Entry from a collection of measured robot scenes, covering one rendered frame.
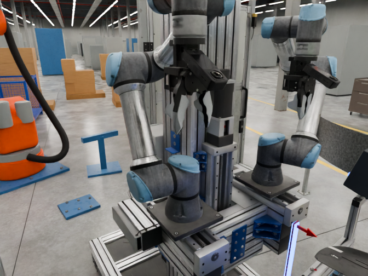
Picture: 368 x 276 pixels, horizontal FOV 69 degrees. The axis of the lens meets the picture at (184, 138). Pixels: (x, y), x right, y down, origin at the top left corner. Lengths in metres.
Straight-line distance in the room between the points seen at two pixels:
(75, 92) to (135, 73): 8.52
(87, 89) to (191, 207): 8.62
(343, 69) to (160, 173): 9.77
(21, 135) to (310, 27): 3.55
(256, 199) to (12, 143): 3.19
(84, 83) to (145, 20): 7.52
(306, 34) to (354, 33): 9.61
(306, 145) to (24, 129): 3.39
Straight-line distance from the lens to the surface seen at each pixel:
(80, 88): 9.45
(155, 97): 2.11
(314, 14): 0.98
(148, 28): 2.05
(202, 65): 0.57
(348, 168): 2.90
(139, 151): 0.93
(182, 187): 0.98
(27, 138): 3.99
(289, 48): 1.23
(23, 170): 4.01
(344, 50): 10.40
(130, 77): 0.96
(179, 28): 0.60
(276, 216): 1.35
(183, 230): 1.02
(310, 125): 1.31
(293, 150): 1.27
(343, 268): 0.77
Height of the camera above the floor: 1.67
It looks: 19 degrees down
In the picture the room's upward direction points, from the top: straight up
